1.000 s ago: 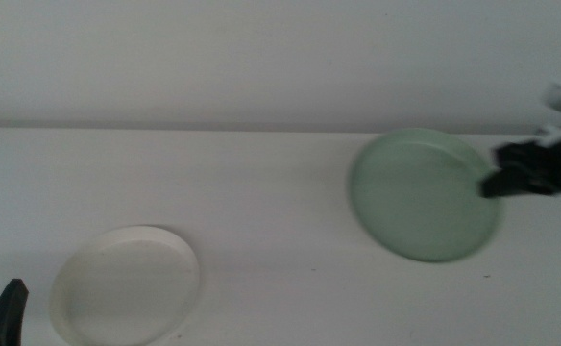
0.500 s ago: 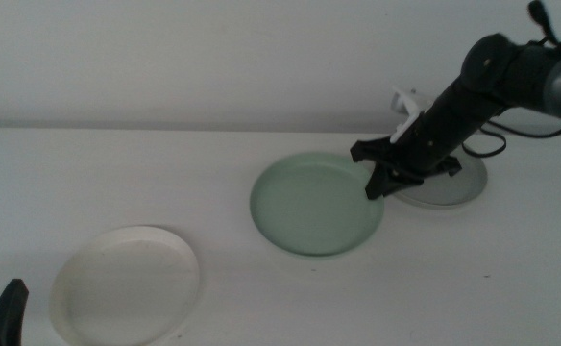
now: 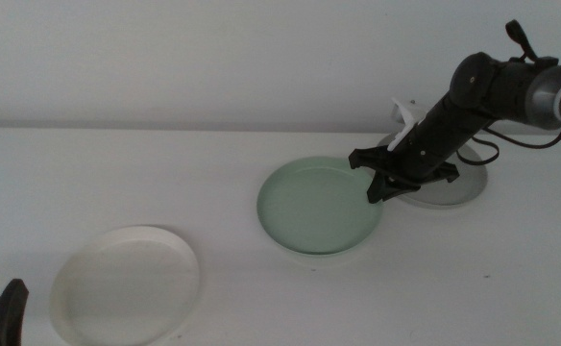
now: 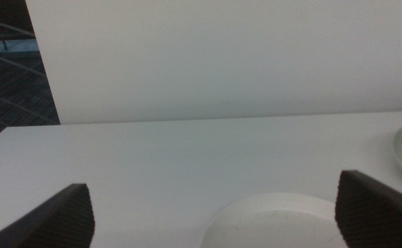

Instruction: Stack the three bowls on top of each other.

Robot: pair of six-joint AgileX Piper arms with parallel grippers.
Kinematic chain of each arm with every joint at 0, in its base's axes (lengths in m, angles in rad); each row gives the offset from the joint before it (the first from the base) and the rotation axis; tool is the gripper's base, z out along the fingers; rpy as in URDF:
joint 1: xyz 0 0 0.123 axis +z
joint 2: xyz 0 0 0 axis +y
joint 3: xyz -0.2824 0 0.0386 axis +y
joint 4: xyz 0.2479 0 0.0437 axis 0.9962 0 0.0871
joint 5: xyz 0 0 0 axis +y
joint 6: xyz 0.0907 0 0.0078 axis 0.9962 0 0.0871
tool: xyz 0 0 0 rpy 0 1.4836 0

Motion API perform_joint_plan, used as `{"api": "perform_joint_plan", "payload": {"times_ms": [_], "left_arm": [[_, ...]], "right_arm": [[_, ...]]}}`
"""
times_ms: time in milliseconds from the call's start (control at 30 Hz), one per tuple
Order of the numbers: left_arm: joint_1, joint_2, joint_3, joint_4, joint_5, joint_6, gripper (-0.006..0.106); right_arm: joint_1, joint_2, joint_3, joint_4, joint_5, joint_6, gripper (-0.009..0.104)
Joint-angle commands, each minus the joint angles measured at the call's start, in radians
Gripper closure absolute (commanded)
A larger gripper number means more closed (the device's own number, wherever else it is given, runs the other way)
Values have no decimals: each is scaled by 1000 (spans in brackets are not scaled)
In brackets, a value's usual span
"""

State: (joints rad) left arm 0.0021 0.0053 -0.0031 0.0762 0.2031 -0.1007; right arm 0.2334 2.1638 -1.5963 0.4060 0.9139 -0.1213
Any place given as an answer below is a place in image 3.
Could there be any grey shallow bowl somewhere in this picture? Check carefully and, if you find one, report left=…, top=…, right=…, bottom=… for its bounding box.
left=378, top=132, right=489, bottom=209

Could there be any white shallow bowl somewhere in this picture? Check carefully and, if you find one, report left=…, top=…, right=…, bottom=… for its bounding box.
left=49, top=225, right=201, bottom=346

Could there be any pale green shallow bowl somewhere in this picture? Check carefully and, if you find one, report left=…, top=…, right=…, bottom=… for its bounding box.
left=256, top=155, right=385, bottom=257

